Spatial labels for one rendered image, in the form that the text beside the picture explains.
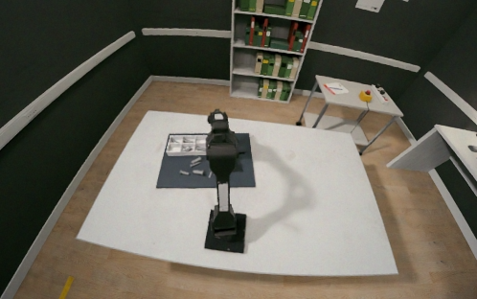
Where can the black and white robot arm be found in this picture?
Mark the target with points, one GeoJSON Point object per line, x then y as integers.
{"type": "Point", "coordinates": [222, 160]}

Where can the white divided parts tray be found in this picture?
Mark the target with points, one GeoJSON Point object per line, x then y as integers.
{"type": "Point", "coordinates": [175, 150]}

